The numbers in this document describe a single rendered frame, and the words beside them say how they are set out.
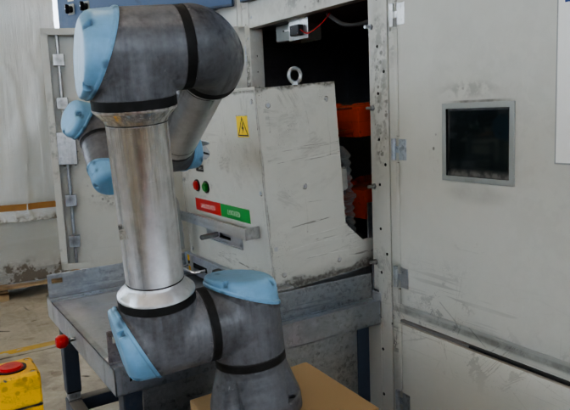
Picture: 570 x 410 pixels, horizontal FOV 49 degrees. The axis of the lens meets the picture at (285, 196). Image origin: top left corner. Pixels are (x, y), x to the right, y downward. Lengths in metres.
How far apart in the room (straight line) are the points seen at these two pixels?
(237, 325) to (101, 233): 1.18
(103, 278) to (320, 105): 0.81
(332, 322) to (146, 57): 0.90
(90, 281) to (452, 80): 1.12
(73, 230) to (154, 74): 1.28
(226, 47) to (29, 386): 0.64
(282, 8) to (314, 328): 0.92
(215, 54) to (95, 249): 1.33
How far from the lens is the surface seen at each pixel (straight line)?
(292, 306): 1.49
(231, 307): 0.97
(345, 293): 1.57
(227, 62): 0.88
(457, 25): 1.33
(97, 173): 1.18
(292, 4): 1.84
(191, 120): 1.04
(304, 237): 1.51
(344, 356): 1.61
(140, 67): 0.83
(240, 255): 1.61
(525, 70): 1.22
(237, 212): 1.57
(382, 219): 1.55
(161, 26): 0.84
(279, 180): 1.45
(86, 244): 2.10
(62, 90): 2.04
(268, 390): 1.01
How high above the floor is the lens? 1.31
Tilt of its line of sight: 8 degrees down
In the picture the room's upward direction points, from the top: 2 degrees counter-clockwise
